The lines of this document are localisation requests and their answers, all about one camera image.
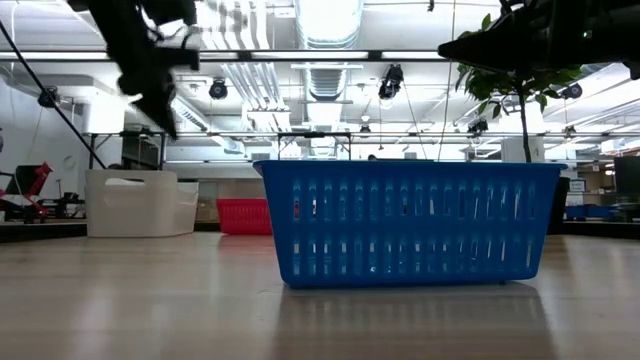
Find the red plastic slotted basket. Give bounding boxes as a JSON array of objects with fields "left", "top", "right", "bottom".
[{"left": 215, "top": 197, "right": 274, "bottom": 236}]

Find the row of blue bins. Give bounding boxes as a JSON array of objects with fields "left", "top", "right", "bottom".
[{"left": 564, "top": 203, "right": 617, "bottom": 221}]

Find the long black cable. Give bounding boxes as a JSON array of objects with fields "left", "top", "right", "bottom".
[{"left": 0, "top": 18, "right": 107, "bottom": 170}]

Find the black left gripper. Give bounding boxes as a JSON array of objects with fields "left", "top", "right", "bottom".
[{"left": 99, "top": 22, "right": 180, "bottom": 141}]

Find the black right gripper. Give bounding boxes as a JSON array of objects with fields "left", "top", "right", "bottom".
[{"left": 437, "top": 0, "right": 591, "bottom": 76}]

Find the white plastic storage bin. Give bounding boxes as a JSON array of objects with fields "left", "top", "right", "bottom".
[{"left": 83, "top": 168, "right": 200, "bottom": 239}]

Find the red and black equipment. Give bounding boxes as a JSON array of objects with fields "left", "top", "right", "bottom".
[{"left": 0, "top": 161, "right": 55, "bottom": 225}]

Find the black computer monitor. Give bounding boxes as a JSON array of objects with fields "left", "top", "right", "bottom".
[{"left": 613, "top": 155, "right": 640, "bottom": 197}]

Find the potted green leafy plant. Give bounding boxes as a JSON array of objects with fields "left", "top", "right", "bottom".
[{"left": 453, "top": 13, "right": 584, "bottom": 236}]

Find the blue plastic slotted basket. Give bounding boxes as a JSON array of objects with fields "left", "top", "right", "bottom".
[{"left": 252, "top": 159, "right": 569, "bottom": 290}]

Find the black overhead frame beam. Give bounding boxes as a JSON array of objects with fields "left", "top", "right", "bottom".
[{"left": 0, "top": 48, "right": 451, "bottom": 63}]

